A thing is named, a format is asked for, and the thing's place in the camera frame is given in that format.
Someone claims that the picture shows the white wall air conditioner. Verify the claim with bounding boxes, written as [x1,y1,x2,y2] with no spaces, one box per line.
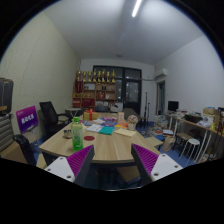
[154,68,169,81]

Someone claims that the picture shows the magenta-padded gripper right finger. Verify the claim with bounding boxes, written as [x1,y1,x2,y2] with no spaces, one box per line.
[130,143,184,187]

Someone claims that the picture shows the flat pink box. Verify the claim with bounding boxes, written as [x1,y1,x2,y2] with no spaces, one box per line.
[101,116,118,123]

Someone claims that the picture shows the teal book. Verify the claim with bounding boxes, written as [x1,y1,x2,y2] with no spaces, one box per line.
[98,125,116,136]

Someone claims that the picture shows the small round side table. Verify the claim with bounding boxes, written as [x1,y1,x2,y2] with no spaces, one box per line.
[64,107,83,118]

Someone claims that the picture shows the black hard case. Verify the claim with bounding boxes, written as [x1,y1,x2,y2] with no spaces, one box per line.
[0,78,15,116]

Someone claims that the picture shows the black computer monitor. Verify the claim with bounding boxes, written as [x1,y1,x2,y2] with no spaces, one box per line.
[167,100,180,113]

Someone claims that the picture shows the flat round red coaster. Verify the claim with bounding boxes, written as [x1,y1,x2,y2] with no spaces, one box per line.
[83,134,96,142]

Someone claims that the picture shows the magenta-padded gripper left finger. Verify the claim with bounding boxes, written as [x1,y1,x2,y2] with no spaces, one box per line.
[44,144,95,187]

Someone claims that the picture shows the yellow gift box red ribbon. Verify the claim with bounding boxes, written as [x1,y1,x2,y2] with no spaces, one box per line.
[83,108,99,122]

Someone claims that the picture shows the pink flowers in white pot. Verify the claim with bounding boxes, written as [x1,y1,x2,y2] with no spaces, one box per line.
[126,114,139,131]

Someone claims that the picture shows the black framed glass door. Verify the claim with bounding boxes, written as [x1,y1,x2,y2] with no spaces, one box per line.
[92,65,143,114]

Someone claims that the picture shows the green tea drink bottle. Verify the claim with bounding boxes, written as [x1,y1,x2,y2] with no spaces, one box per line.
[70,116,85,153]

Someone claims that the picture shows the blue printed book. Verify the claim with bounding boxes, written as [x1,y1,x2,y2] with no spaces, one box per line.
[99,120,118,128]

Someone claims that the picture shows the grey ribbed suitcase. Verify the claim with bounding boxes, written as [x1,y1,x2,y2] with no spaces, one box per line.
[0,114,15,153]

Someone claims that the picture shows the white round stool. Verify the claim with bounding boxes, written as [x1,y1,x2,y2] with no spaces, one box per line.
[182,138,201,163]

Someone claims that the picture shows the wooden shelf unit with trophies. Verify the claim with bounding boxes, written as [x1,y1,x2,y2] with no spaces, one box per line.
[72,68,118,109]

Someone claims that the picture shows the pale yellow notebook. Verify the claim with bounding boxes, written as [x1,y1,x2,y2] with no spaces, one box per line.
[113,127,138,138]

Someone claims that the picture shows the cluttered wooden side desk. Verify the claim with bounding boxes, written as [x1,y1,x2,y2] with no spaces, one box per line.
[166,111,224,161]

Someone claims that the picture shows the small orange carton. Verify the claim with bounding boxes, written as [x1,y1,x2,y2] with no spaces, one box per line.
[117,111,125,124]

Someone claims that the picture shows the black office chair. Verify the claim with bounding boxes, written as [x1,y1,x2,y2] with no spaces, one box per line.
[38,100,73,138]

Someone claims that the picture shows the long ceiling tube light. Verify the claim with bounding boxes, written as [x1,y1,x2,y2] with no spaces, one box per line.
[131,0,143,18]

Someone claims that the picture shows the purple sign board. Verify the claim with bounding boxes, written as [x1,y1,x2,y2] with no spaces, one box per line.
[15,105,40,134]

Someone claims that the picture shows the orange book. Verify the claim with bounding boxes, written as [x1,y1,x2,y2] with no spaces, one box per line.
[114,122,129,129]

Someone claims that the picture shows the black mesh chair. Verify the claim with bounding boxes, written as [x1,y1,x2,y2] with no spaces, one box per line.
[13,133,38,167]

